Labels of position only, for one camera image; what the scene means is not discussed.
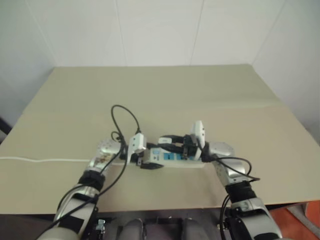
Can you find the white power strip blue sockets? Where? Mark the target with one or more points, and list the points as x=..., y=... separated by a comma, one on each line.
x=170, y=157

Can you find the grey metal leg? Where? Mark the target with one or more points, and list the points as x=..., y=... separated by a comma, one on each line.
x=303, y=217

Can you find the white charger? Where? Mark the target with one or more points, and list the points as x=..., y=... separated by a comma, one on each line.
x=165, y=140

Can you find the dark furniture edge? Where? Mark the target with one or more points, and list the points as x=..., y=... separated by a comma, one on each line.
x=3, y=128

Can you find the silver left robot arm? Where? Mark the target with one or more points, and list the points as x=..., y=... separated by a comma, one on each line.
x=98, y=156

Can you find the small metal bracket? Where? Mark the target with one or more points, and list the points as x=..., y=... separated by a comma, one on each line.
x=101, y=225

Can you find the dark rounded shape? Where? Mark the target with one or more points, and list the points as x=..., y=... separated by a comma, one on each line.
x=132, y=230

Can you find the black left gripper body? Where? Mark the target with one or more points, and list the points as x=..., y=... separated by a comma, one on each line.
x=141, y=158

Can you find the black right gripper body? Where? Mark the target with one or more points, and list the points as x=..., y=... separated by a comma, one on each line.
x=190, y=148

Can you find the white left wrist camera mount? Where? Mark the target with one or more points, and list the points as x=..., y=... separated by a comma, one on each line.
x=136, y=146

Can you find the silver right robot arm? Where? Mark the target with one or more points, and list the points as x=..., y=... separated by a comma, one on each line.
x=225, y=150

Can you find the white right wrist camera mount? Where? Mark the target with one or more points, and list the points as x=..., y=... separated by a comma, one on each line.
x=198, y=132

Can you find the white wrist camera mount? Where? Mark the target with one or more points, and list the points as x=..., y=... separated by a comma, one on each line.
x=198, y=132
x=136, y=146

